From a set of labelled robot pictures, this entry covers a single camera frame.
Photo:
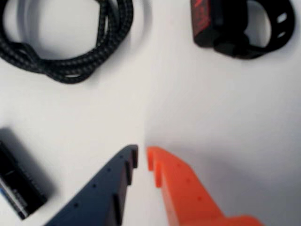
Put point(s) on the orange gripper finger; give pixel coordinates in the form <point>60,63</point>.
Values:
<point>185,195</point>

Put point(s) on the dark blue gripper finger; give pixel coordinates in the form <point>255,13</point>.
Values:
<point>101,193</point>

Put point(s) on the black rectangular device with label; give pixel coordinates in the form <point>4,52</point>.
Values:
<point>21,179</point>

